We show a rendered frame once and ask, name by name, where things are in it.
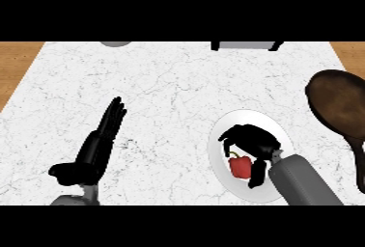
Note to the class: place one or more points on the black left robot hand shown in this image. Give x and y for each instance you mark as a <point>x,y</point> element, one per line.
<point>97,148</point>

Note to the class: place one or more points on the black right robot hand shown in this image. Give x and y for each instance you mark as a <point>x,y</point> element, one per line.
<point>254,138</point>

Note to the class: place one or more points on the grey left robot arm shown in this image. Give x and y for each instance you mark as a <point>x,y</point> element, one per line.
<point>79,196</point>

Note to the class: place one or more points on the red bell pepper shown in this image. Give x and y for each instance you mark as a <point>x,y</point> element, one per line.
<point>239,167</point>

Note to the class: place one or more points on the white oval plate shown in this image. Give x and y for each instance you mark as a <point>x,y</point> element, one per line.
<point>223,160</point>

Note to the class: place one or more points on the grey appliance with black legs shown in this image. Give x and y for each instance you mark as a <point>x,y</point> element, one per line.
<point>246,45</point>

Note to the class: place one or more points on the grey round object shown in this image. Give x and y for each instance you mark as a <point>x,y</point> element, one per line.
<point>115,43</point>

